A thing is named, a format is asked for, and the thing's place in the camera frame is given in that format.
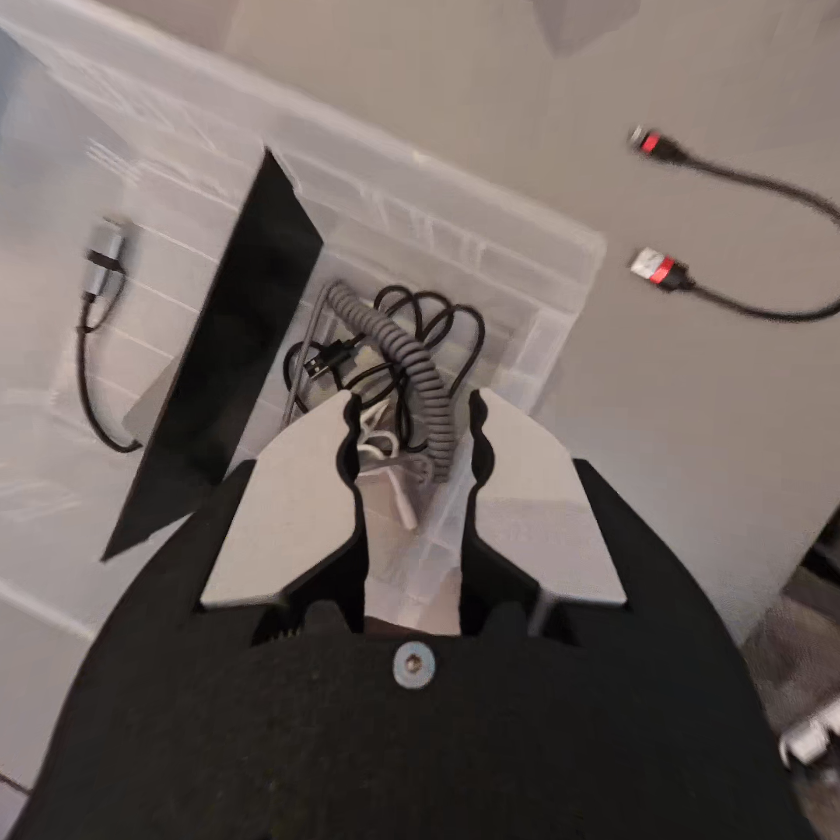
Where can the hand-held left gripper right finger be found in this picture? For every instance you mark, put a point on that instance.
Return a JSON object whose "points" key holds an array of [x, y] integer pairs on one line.
{"points": [[551, 518]]}

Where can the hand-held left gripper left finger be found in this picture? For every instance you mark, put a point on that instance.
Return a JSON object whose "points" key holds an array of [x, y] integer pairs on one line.
{"points": [[282, 518]]}

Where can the clear plastic bin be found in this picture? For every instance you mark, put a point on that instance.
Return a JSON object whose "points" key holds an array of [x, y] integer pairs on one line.
{"points": [[426, 216]]}

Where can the black bin divider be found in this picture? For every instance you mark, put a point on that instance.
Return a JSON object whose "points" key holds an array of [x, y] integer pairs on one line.
{"points": [[229, 361]]}

